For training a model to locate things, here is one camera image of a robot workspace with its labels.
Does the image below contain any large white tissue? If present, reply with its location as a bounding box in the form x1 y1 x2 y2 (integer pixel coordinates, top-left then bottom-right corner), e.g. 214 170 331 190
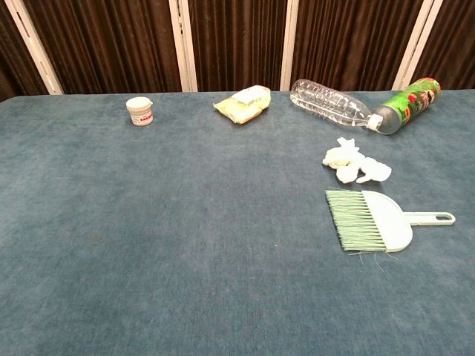
321 136 361 168

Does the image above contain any white tissue wad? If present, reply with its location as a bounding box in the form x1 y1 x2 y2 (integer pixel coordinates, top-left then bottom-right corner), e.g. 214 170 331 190
355 156 393 185

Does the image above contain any pale green hand broom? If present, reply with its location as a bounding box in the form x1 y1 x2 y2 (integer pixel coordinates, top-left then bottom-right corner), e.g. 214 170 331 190
324 188 456 265

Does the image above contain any blue velvet table cloth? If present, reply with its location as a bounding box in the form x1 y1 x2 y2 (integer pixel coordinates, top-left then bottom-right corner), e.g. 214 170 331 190
0 89 475 356

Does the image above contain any small white plastic jar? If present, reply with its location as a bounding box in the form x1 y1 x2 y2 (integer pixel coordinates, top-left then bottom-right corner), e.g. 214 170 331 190
125 96 154 127

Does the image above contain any clear plastic water bottle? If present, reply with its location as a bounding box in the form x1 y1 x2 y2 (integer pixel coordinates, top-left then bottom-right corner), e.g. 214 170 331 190
289 78 384 131

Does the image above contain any dark brown curtain panel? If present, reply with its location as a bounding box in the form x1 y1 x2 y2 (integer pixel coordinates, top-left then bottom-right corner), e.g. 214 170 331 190
187 0 289 93
410 0 475 90
22 0 183 96
0 0 50 103
290 0 425 92

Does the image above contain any white metal screen post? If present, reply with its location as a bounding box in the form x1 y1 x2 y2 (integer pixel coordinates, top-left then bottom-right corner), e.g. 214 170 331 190
390 0 445 91
3 0 65 96
278 0 300 92
168 0 199 93

